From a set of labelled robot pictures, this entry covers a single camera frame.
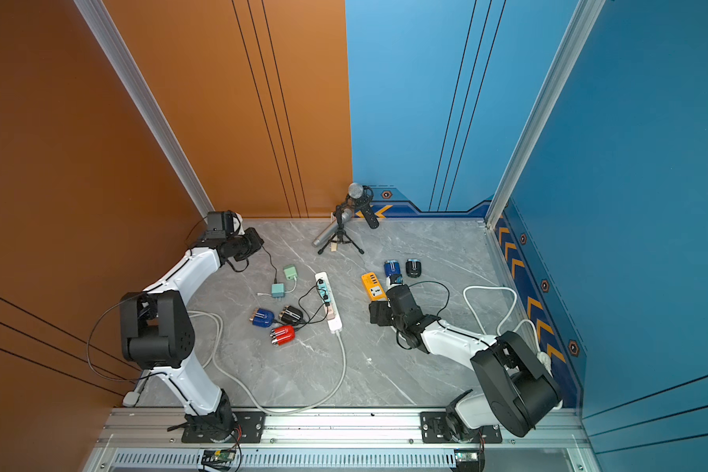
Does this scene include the yellow power strip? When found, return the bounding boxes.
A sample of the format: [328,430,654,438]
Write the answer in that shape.
[361,273,387,301]

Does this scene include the light green charger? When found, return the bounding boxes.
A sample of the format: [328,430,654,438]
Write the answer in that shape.
[283,265,298,280]

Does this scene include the white usb cable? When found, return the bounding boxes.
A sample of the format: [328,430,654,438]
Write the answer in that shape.
[256,278,299,298]

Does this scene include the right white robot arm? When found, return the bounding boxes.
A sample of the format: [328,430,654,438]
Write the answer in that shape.
[369,285,564,443]

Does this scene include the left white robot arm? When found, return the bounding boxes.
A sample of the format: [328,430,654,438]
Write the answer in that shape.
[119,212,264,443]

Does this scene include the white power strip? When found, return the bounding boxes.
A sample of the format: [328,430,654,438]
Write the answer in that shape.
[315,271,342,334]

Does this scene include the black tripod stand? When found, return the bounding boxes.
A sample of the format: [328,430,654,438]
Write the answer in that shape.
[313,204,365,255]

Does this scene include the black usb cable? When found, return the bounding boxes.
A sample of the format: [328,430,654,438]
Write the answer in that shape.
[260,246,279,285]

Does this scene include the yellow strip white cable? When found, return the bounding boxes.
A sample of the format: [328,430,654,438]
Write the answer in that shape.
[462,285,564,411]

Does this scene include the white strip power cable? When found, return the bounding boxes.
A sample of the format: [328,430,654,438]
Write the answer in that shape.
[122,309,348,415]

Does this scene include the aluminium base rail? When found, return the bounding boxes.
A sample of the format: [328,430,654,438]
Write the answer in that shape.
[84,407,599,471]

